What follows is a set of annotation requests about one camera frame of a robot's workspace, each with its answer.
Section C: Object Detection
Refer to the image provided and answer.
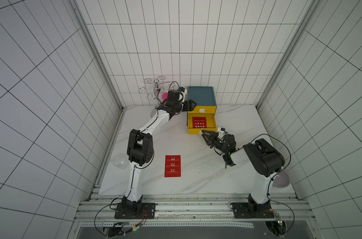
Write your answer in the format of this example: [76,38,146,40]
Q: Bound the yellow drawer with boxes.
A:
[188,106,217,114]
[188,114,217,134]

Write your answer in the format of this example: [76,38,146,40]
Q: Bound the red postcard white text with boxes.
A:
[164,155,181,178]

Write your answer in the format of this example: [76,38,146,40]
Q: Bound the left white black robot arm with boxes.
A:
[122,87,197,214]

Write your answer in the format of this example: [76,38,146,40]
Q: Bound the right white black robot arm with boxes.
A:
[202,129,285,215]

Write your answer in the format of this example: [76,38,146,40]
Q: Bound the teal drawer cabinet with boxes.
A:
[188,86,217,107]

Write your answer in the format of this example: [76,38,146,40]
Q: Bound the silver metal cup stand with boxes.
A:
[138,76,173,117]

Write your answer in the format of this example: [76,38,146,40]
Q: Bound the lilac bowl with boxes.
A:
[273,170,291,188]

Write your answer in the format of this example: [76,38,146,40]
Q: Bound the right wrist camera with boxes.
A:
[217,127,227,134]

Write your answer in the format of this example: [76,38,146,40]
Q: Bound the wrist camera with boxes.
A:
[217,127,227,134]
[178,87,187,96]

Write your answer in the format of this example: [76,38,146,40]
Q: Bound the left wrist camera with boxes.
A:
[178,87,187,96]

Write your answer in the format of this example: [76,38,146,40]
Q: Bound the right base black cable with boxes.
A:
[249,133,295,237]

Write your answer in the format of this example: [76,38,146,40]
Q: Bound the base black cable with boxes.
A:
[249,133,295,237]
[93,196,147,237]

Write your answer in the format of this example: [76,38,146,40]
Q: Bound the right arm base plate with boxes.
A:
[230,202,275,219]

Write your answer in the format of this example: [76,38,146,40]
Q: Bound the aluminium mounting rail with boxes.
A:
[74,194,315,227]

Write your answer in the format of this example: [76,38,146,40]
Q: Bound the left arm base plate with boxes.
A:
[114,203,156,220]

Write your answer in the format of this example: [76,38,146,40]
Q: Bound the left base black cable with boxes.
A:
[93,196,147,237]

